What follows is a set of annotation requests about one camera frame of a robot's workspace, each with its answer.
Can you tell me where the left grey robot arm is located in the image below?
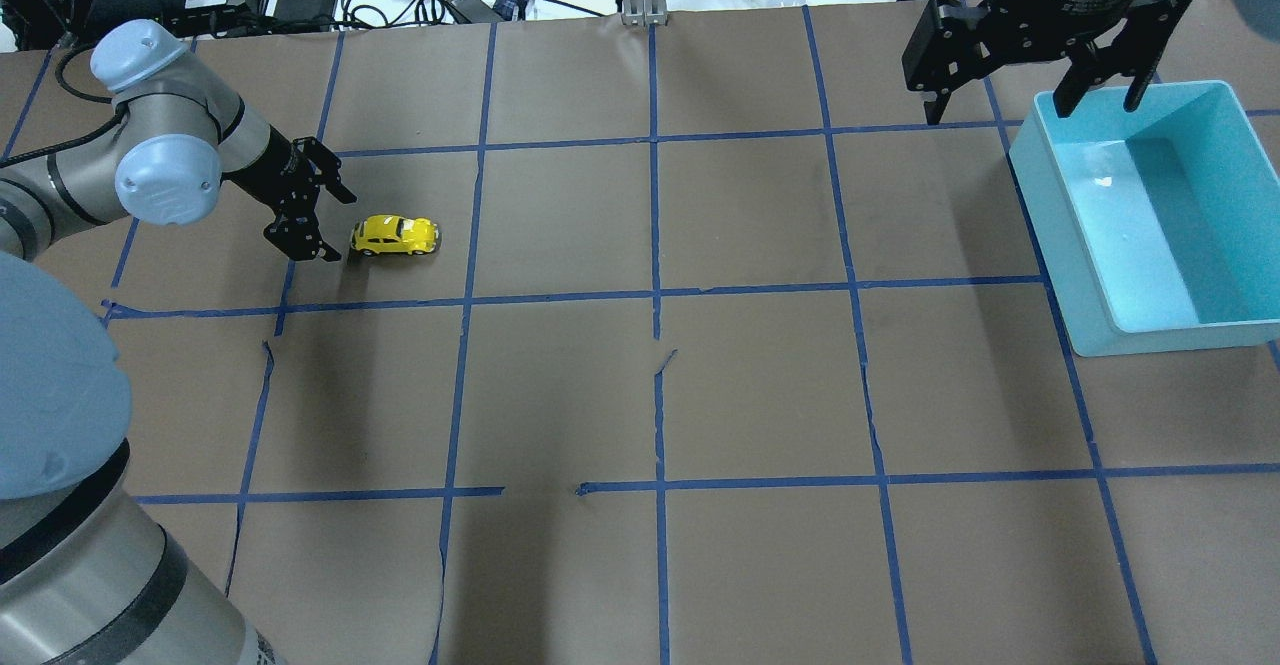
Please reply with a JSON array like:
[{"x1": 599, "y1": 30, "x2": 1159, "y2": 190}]
[{"x1": 1, "y1": 20, "x2": 356, "y2": 261}]

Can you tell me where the light blue plastic bin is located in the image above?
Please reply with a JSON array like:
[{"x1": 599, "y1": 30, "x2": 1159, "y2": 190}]
[{"x1": 1009, "y1": 81, "x2": 1279, "y2": 358}]

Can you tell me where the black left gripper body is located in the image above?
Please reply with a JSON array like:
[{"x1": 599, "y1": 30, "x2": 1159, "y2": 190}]
[{"x1": 225, "y1": 136, "x2": 324, "y2": 228}]

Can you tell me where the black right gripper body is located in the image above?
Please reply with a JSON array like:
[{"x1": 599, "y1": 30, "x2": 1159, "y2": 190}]
[{"x1": 902, "y1": 0, "x2": 1169, "y2": 91}]

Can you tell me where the yellow beetle toy car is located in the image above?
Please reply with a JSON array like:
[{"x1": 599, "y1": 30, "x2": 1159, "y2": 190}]
[{"x1": 349, "y1": 214, "x2": 442, "y2": 256}]

